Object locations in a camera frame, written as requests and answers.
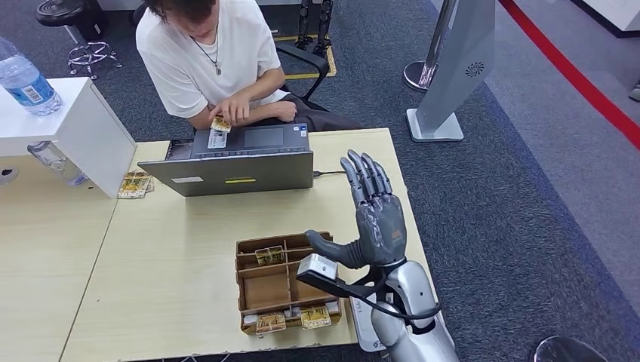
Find grey kiosk stand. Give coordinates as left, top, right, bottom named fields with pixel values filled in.
left=405, top=0, right=497, bottom=144

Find blue-label water bottle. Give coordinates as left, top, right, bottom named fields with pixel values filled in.
left=0, top=35, right=65, bottom=118

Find person's right hand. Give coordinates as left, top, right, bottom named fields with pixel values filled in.
left=273, top=101, right=299, bottom=124

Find white card reader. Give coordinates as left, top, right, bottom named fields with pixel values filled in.
left=348, top=294, right=389, bottom=353

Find stack of yellow key cards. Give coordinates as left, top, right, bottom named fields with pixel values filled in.
left=117, top=171, right=155, bottom=201

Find chrome stanchion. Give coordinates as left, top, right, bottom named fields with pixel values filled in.
left=402, top=0, right=458, bottom=94

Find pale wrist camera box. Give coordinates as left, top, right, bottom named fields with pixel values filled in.
left=296, top=253, right=340, bottom=282

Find pendant necklace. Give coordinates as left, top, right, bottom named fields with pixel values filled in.
left=189, top=29, right=223, bottom=77

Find black robot legs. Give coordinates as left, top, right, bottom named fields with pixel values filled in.
left=294, top=0, right=335, bottom=60

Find white ID card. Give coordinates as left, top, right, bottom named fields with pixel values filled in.
left=207, top=128, right=229, bottom=150

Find grey laptop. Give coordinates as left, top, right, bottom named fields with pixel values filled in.
left=137, top=123, right=315, bottom=198

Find wooden card organizer box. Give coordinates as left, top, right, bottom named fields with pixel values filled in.
left=235, top=230, right=344, bottom=336

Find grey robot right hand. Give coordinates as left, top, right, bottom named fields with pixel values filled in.
left=303, top=149, right=408, bottom=271

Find white platform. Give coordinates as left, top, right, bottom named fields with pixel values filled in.
left=570, top=0, right=640, bottom=39

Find person's left hand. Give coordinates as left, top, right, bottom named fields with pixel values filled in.
left=210, top=92, right=251, bottom=127

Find black stool with chrome base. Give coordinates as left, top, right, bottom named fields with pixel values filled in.
left=35, top=0, right=123, bottom=81

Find person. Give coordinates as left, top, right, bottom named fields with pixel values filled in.
left=132, top=0, right=362, bottom=133

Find clear empty bottle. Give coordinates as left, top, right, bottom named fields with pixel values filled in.
left=27, top=140, right=89, bottom=188

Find white desk shelf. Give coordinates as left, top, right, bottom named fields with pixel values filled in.
left=0, top=77, right=137, bottom=200

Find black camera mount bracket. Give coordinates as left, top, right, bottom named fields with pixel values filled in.
left=296, top=267, right=396, bottom=303

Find black office chair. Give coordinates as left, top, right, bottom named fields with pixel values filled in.
left=273, top=42, right=332, bottom=112

